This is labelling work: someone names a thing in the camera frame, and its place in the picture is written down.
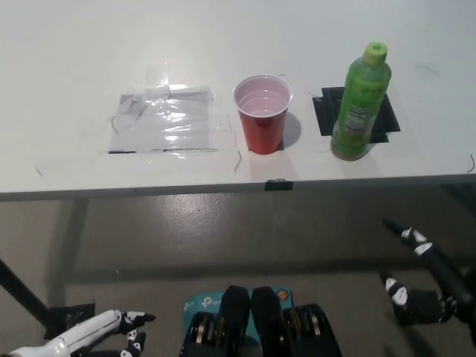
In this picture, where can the black tape square patch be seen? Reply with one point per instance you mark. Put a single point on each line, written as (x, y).
(323, 111)

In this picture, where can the black floor tape patch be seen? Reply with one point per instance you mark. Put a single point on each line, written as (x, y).
(74, 316)

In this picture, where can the black tape piece, table edge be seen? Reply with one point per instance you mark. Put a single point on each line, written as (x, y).
(279, 184)

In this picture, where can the teal tp-link box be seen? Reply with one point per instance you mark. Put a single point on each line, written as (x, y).
(201, 303)

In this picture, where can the robot left white hand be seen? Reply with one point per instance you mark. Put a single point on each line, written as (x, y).
(89, 327)

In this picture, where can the grey sheet under clear tape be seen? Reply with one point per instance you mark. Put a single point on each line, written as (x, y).
(167, 122)

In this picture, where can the robot left black body block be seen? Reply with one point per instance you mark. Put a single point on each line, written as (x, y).
(232, 312)

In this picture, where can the black table leg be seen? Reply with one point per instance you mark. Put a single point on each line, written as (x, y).
(22, 294)

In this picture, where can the green bottle with green cap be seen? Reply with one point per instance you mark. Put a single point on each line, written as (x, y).
(357, 111)

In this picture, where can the robot right black hand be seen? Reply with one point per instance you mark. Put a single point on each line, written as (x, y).
(420, 305)

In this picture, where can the red plastic cup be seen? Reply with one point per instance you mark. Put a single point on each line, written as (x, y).
(264, 134)

